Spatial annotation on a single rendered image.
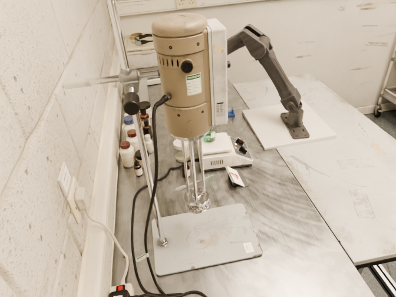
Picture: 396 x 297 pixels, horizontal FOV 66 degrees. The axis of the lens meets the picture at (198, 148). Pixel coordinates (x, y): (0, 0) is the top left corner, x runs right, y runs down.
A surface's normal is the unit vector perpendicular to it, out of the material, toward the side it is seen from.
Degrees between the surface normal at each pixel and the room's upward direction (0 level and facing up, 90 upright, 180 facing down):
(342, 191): 0
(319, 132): 2
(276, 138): 2
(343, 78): 90
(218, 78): 90
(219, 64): 90
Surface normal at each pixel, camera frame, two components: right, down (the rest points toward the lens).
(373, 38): 0.18, 0.57
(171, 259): -0.07, -0.81
